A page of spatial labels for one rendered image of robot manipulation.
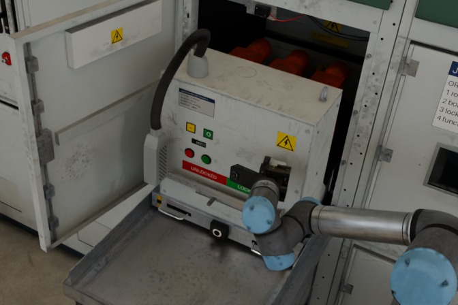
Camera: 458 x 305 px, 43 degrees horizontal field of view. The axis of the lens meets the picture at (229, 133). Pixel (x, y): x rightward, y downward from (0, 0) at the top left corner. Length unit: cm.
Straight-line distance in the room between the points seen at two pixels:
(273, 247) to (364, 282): 83
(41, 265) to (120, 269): 125
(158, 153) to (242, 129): 27
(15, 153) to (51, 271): 61
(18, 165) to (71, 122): 117
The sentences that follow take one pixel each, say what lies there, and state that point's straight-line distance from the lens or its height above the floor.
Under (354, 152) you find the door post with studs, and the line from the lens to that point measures 188.
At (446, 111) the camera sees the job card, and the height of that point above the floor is 141.
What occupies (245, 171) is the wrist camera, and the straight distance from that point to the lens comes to 153.
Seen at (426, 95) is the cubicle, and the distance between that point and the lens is 170.
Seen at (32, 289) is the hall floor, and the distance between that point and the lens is 299.
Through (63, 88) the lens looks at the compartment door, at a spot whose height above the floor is 137.
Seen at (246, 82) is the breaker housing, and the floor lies 139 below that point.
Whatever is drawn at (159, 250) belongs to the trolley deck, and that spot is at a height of 85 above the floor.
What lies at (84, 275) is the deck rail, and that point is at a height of 85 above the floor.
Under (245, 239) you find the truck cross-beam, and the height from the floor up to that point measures 89.
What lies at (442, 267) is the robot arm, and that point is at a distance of 118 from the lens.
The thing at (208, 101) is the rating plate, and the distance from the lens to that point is 168.
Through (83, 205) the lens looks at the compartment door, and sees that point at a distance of 200.
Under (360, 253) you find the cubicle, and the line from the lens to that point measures 210.
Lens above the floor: 224
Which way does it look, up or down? 35 degrees down
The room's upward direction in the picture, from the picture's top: 5 degrees clockwise
